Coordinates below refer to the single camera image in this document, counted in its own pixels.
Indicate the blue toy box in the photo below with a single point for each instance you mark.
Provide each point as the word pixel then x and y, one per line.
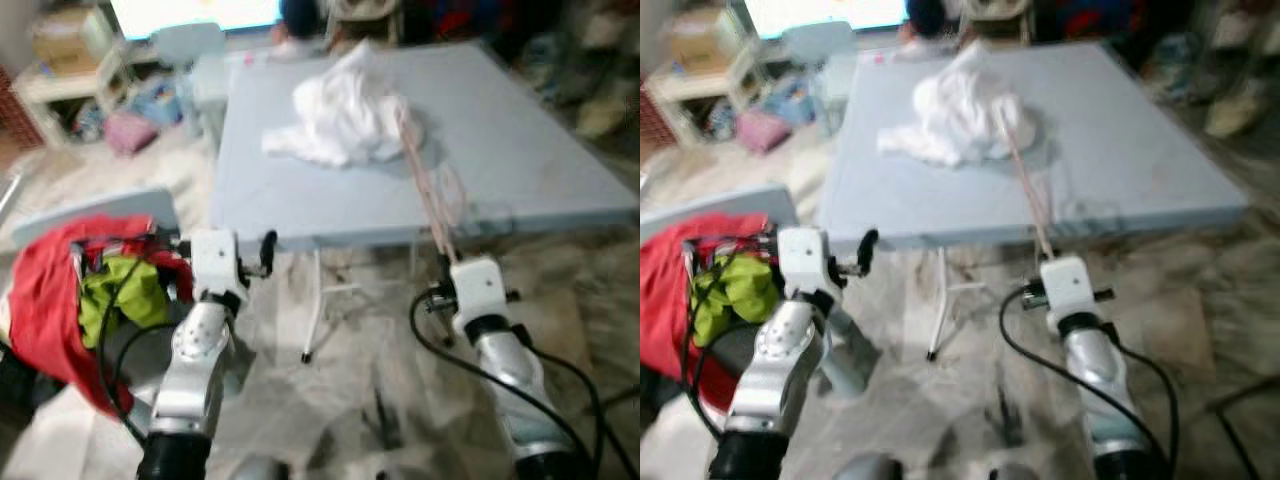
pixel 795 100
pixel 160 100

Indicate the brown cardboard box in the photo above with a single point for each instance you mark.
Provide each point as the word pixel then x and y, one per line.
pixel 70 35
pixel 705 35

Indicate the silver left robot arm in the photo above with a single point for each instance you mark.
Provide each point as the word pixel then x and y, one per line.
pixel 780 360
pixel 195 360

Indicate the lime green garment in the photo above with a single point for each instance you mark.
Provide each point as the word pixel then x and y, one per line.
pixel 740 300
pixel 130 300

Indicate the white low shelf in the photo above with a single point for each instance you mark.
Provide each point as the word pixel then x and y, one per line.
pixel 60 88
pixel 700 85

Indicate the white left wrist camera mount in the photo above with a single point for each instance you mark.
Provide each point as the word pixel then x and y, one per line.
pixel 215 262
pixel 803 260

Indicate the light blue plastic chair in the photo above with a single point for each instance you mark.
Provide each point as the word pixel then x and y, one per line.
pixel 100 205
pixel 720 203

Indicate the pink bag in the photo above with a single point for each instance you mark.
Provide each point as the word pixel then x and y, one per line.
pixel 763 130
pixel 130 133

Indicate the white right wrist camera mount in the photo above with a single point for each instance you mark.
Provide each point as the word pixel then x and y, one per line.
pixel 1068 285
pixel 478 288

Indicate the white shirt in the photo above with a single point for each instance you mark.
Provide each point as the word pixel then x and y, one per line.
pixel 340 115
pixel 955 115

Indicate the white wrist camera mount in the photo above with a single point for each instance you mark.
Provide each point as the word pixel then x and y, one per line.
pixel 1068 285
pixel 215 262
pixel 803 260
pixel 478 288

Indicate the grey robot left leg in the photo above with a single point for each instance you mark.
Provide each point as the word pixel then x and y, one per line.
pixel 868 467
pixel 258 468

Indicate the small light blue kids chair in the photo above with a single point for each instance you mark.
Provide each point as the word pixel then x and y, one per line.
pixel 190 42
pixel 815 40

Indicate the bright screen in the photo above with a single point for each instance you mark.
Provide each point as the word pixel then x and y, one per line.
pixel 830 12
pixel 190 12

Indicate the sitting child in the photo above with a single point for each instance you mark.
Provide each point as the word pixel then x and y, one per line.
pixel 300 18
pixel 928 18

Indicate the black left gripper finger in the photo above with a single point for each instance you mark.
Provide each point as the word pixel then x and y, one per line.
pixel 868 250
pixel 268 252

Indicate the large light blue table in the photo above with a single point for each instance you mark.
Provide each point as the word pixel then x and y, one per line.
pixel 520 170

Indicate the red garment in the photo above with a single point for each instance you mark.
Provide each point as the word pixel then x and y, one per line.
pixel 665 300
pixel 45 300

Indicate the pink plastic clothes hanger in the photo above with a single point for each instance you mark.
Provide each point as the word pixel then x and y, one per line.
pixel 431 200
pixel 1032 200

